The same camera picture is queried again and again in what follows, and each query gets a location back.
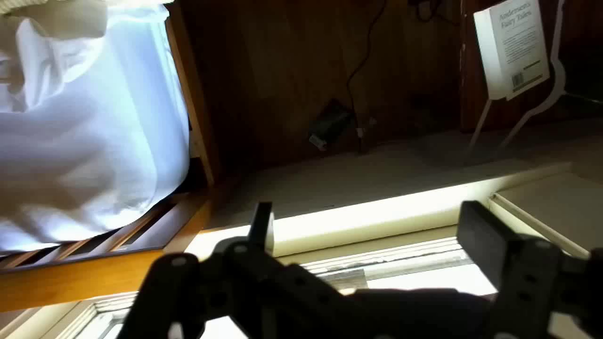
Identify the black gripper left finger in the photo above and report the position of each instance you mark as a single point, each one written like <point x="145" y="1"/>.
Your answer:
<point x="252" y="276"/>

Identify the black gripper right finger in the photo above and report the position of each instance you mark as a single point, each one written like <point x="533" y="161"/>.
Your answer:
<point x="497" y="252"/>

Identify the black power adapter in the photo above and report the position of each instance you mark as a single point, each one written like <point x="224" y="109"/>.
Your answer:
<point x="331" y="126"/>

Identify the white fitted mattress sheet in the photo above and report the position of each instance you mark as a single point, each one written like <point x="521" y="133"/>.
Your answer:
<point x="96" y="158"/>

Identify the white paperback book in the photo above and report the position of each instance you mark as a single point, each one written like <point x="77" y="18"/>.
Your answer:
<point x="512" y="45"/>

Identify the white crumpled duvet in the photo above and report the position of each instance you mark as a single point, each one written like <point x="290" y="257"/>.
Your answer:
<point x="45" y="45"/>

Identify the wooden bunk bed frame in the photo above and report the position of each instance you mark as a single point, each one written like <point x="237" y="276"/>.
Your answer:
<point x="69" y="284"/>

